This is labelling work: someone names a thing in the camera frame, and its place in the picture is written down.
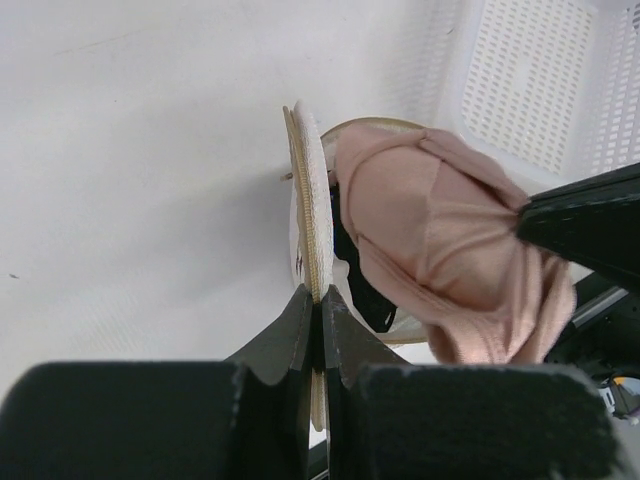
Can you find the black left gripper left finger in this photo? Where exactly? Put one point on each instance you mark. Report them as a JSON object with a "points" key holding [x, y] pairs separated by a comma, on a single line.
{"points": [[246, 417]]}

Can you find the white mesh laundry bag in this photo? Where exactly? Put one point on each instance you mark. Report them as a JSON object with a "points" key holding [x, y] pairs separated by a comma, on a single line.
{"points": [[311, 230]]}

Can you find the pink bra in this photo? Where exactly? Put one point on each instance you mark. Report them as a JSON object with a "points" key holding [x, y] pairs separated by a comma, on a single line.
{"points": [[434, 223]]}

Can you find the white perforated plastic basket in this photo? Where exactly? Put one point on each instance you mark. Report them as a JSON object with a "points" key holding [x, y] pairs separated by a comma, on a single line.
{"points": [[550, 89]]}

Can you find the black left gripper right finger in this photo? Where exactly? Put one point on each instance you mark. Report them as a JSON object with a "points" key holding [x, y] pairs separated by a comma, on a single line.
{"points": [[389, 419]]}

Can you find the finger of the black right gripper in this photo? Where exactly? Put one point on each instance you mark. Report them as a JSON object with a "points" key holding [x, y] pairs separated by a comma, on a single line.
{"points": [[593, 222]]}

